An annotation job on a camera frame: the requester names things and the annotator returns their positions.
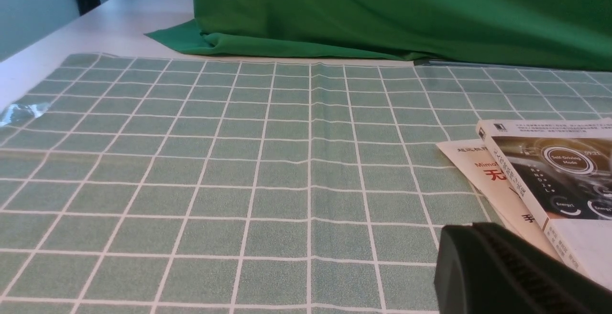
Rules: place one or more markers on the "self-driving textbook on top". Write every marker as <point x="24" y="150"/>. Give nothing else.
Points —
<point x="561" y="170"/>

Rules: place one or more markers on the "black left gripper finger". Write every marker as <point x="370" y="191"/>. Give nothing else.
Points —
<point x="486" y="269"/>

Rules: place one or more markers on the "green backdrop cloth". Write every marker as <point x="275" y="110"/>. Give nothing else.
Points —
<point x="567" y="34"/>

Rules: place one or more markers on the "white booklet under books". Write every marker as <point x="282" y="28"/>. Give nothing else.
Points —
<point x="476" y="163"/>

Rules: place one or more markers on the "green checkered tablecloth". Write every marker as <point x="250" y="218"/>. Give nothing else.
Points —
<point x="170" y="186"/>

